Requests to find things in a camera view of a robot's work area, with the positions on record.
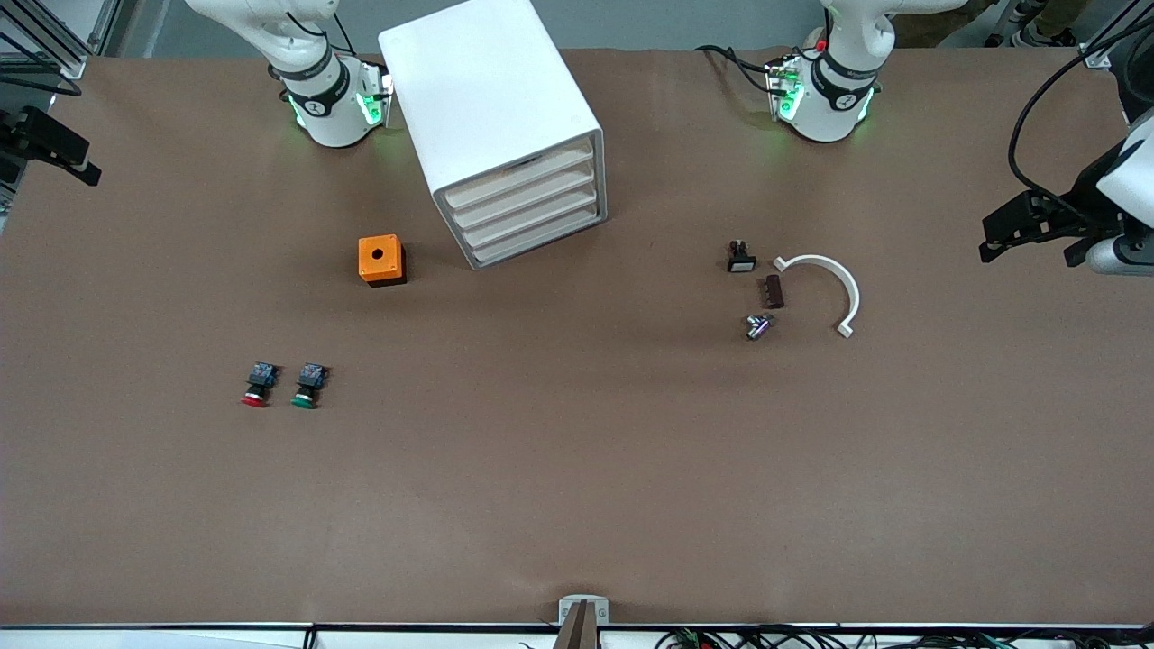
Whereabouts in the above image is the white plastic drawer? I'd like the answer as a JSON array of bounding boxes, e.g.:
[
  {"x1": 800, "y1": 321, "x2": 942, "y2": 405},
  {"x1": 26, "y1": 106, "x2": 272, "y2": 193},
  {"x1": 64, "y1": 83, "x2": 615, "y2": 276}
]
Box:
[
  {"x1": 453, "y1": 162, "x2": 598, "y2": 228},
  {"x1": 446, "y1": 140, "x2": 596, "y2": 210},
  {"x1": 460, "y1": 183, "x2": 600, "y2": 246},
  {"x1": 467, "y1": 203, "x2": 603, "y2": 265}
]

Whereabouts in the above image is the red push button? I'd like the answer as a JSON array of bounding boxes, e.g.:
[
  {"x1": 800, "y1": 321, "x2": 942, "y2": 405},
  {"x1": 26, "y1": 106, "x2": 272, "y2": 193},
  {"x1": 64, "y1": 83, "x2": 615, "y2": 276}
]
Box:
[{"x1": 241, "y1": 361, "x2": 279, "y2": 408}]

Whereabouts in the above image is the green push button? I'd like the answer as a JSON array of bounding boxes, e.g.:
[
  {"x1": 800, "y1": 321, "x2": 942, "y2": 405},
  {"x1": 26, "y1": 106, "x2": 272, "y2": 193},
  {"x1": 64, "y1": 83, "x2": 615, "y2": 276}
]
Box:
[{"x1": 291, "y1": 362, "x2": 330, "y2": 410}]

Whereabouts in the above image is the white drawer cabinet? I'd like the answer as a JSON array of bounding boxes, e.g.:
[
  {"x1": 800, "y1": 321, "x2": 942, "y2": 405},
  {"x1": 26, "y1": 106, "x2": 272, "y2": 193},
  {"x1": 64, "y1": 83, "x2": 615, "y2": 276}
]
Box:
[{"x1": 379, "y1": 0, "x2": 608, "y2": 271}]

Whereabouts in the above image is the white curved plastic clip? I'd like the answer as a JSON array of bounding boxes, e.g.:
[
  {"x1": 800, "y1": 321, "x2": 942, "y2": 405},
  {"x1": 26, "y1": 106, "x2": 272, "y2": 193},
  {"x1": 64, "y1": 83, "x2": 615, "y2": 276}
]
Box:
[{"x1": 773, "y1": 255, "x2": 862, "y2": 340}]

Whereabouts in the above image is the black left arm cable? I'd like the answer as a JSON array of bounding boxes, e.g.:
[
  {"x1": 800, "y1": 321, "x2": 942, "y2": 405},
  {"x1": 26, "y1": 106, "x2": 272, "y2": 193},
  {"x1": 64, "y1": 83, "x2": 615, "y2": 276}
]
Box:
[{"x1": 1008, "y1": 18, "x2": 1154, "y2": 226}]

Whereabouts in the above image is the aluminium frame profile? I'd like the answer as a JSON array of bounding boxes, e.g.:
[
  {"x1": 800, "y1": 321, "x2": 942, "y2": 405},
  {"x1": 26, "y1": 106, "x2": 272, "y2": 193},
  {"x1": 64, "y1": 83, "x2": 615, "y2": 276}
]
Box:
[
  {"x1": 0, "y1": 0, "x2": 123, "y2": 78},
  {"x1": 1077, "y1": 0, "x2": 1154, "y2": 70}
]

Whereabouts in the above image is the black base cable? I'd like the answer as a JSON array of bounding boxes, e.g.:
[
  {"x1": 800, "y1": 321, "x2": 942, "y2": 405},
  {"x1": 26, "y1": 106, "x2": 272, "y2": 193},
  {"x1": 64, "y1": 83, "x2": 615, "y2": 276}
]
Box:
[{"x1": 694, "y1": 43, "x2": 778, "y2": 96}]

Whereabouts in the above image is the orange button enclosure box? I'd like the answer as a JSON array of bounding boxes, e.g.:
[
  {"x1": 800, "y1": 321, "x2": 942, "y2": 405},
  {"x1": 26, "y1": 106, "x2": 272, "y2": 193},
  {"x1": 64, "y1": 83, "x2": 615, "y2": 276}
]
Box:
[{"x1": 358, "y1": 234, "x2": 408, "y2": 288}]

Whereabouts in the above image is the tangled cable bundle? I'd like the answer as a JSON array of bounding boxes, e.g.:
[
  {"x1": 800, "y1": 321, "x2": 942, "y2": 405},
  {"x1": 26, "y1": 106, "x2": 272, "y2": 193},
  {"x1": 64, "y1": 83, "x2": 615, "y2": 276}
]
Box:
[{"x1": 654, "y1": 625, "x2": 1154, "y2": 649}]

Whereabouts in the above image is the white table edge rail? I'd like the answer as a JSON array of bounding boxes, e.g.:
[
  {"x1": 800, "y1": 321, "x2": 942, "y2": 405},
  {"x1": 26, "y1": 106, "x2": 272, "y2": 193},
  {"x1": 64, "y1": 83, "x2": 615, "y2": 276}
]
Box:
[{"x1": 0, "y1": 624, "x2": 1154, "y2": 649}]

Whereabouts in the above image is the grey metal bracket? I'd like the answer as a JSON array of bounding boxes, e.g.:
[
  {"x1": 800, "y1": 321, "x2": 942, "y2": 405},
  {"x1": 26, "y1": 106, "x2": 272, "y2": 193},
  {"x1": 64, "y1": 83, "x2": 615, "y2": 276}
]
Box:
[{"x1": 558, "y1": 595, "x2": 610, "y2": 626}]

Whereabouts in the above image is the brown pointed post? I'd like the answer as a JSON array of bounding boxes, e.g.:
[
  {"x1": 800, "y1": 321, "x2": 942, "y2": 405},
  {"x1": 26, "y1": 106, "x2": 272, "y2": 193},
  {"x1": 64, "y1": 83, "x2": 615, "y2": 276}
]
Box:
[{"x1": 552, "y1": 601, "x2": 600, "y2": 649}]

